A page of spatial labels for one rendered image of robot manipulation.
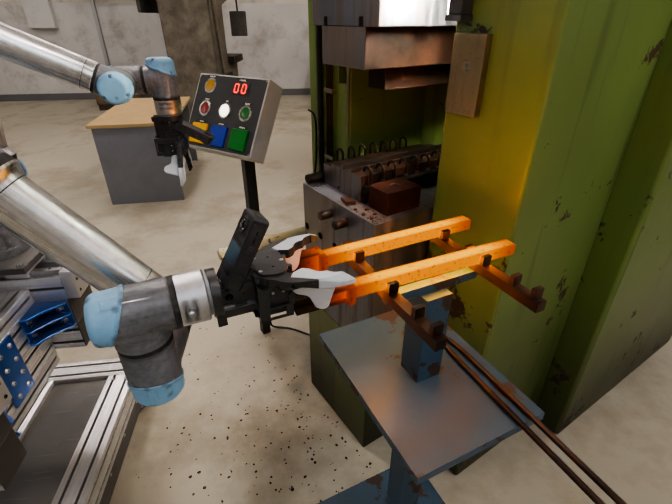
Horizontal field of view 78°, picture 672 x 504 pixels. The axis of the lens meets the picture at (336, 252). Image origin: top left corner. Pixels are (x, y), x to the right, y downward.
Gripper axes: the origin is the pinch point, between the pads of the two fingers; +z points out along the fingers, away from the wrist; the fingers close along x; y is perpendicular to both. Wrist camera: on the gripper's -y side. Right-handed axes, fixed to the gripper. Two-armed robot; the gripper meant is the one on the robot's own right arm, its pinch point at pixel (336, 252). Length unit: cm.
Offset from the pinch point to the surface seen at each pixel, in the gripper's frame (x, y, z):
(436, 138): -72, 7, 74
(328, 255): -10.3, 6.8, 3.1
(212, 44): -537, -2, 76
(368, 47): -47, -26, 30
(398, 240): -10.7, 7.3, 18.9
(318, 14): -68, -33, 26
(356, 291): 1.3, 7.7, 3.2
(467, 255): 0.7, 6.8, 27.1
